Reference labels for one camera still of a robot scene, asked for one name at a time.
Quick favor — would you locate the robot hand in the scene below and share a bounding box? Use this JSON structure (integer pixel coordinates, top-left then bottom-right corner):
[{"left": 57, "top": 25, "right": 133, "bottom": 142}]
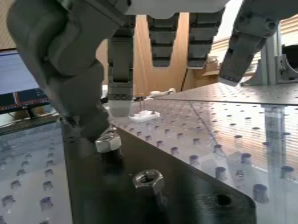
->
[{"left": 5, "top": 0, "right": 298, "bottom": 144}]

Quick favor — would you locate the light silver hex nut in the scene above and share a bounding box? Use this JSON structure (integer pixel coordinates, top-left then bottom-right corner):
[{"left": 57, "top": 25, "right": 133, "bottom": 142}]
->
[{"left": 93, "top": 128, "right": 124, "bottom": 154}]

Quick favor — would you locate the dark grey hex nut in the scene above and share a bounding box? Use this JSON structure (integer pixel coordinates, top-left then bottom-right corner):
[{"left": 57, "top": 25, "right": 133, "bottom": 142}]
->
[{"left": 132, "top": 168, "right": 166, "bottom": 195}]

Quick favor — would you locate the computer screen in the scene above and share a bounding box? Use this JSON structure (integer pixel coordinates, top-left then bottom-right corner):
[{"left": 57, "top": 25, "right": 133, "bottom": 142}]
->
[{"left": 0, "top": 49, "right": 50, "bottom": 114}]

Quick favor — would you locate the small white box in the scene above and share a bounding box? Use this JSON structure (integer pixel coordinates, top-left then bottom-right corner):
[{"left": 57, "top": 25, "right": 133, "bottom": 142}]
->
[{"left": 128, "top": 110, "right": 162, "bottom": 124}]

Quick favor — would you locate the black plate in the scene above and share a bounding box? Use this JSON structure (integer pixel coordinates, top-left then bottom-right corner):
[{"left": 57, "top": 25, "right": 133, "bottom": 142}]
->
[{"left": 61, "top": 124, "right": 258, "bottom": 224}]

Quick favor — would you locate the clear box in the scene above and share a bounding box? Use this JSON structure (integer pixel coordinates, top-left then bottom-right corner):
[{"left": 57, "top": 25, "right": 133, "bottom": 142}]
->
[{"left": 57, "top": 81, "right": 298, "bottom": 224}]

